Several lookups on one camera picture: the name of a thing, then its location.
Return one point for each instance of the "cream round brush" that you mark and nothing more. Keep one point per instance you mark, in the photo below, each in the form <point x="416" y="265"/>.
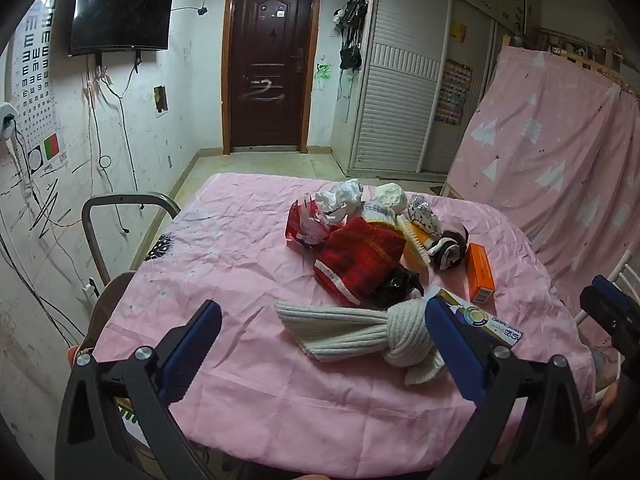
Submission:
<point x="412" y="237"/>

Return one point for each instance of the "yellow paper note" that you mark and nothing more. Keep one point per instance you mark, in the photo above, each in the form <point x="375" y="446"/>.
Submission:
<point x="458" y="31"/>

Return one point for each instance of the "orange box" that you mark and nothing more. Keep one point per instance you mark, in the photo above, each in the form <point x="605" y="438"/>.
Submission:
<point x="479" y="270"/>

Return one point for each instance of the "grey metal chair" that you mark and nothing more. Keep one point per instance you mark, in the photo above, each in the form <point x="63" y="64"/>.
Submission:
<point x="95" y="240"/>

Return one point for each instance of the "colourful grid poster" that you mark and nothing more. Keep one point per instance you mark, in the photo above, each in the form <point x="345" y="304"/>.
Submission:
<point x="452" y="92"/>

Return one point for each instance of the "red knit hat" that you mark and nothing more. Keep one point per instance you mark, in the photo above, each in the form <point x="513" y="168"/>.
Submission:
<point x="357" y="260"/>

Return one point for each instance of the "eye chart poster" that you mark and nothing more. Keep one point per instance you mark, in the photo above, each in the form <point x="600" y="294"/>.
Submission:
<point x="37" y="60"/>

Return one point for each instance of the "white louvered wardrobe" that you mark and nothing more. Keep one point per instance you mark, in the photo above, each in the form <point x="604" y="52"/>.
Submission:
<point x="395" y="110"/>

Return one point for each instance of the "white dotted cloth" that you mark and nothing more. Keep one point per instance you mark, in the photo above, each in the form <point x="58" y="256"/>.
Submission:
<point x="424" y="217"/>

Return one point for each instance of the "white wall power adapter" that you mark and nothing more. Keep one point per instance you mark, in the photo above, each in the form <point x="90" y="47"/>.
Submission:
<point x="7" y="122"/>

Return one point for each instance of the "white metal chair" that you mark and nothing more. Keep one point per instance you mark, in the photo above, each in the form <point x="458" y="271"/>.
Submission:
<point x="617" y="272"/>

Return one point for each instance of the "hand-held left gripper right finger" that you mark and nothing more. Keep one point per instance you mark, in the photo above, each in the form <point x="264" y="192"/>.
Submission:
<point x="457" y="345"/>

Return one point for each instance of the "black plastic bag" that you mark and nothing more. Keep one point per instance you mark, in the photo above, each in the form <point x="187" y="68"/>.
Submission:
<point x="397" y="287"/>

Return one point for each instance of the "hanging black bags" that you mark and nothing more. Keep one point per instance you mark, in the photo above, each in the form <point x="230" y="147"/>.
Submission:
<point x="351" y="25"/>

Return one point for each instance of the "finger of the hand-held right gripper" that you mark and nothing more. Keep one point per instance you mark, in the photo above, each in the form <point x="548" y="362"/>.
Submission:
<point x="597" y="310"/>
<point x="611" y="290"/>

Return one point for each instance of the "white and blue carton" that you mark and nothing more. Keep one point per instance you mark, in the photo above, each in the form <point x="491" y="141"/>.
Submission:
<point x="480" y="317"/>

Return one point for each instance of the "pink tree-print hanging sheet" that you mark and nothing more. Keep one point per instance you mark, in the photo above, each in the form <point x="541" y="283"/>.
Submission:
<point x="550" y="150"/>

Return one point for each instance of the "red snack packet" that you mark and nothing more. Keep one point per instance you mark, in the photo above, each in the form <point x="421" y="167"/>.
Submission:
<point x="302" y="225"/>

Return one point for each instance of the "crumpled white paper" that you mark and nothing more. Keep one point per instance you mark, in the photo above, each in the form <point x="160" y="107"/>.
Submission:
<point x="345" y="197"/>

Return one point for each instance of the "dark brown door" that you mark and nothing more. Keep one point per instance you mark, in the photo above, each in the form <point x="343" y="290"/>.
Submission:
<point x="270" y="60"/>

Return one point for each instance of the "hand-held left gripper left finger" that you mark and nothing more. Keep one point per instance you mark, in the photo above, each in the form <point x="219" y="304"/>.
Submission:
<point x="192" y="345"/>

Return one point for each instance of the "brown and white sock roll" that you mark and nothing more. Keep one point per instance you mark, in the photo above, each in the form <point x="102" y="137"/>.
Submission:
<point x="447" y="250"/>

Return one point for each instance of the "white crumpled ball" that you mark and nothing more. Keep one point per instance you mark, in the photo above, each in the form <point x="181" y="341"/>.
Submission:
<point x="390" y="197"/>

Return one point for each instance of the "pink tablecloth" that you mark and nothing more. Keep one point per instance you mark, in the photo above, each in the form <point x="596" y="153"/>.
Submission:
<point x="240" y="270"/>

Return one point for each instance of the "black wall television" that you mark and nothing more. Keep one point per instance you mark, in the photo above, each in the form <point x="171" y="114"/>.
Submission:
<point x="120" y="5"/>

